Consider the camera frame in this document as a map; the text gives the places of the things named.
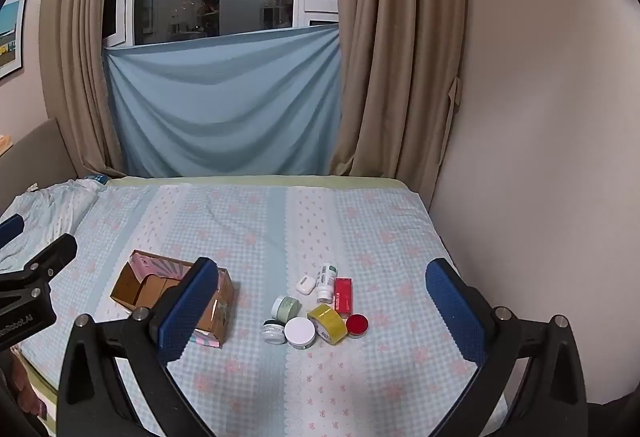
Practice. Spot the white crumpled blanket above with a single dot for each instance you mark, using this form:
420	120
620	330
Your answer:
55	207

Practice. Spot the pink patterned packet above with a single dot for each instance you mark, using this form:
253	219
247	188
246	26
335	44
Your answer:
152	266

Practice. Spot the white lidded round jar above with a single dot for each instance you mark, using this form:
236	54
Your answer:
300	333

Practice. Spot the framed wall picture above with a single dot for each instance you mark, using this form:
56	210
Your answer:
11	34

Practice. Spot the person's left hand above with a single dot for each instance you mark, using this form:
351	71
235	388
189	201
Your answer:
27	384

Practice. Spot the light blue hanging cloth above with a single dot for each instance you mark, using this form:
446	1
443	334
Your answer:
225	102

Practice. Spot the red carton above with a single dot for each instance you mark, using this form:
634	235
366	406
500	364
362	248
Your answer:
343	297

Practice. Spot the beige padded headboard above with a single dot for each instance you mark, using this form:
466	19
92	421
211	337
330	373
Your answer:
35	157

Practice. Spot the blue checked printed bedsheet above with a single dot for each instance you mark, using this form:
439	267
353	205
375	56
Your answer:
310	227

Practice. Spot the red round tin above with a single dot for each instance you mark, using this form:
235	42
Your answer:
357	325

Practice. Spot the cardboard box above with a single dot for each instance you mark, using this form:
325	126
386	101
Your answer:
145	289

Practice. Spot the white plastic bottle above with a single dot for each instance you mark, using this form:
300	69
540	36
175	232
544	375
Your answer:
326	281

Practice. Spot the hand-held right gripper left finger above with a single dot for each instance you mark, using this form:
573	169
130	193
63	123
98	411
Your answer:
189	312

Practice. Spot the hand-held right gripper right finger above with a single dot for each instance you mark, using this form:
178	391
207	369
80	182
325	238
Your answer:
456	312

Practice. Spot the beige curtain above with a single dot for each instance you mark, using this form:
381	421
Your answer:
82	42
400	47

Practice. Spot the yellow tape roll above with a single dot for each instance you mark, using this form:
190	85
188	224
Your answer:
327	323

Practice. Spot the pale green mattress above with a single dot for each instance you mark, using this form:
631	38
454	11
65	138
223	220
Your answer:
260	180

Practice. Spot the small black rimmed jar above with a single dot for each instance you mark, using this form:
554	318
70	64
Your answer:
273	331

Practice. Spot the pale green jar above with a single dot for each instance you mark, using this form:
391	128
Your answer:
286	309

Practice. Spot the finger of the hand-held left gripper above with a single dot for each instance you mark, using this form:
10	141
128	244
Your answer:
10	228
47	257

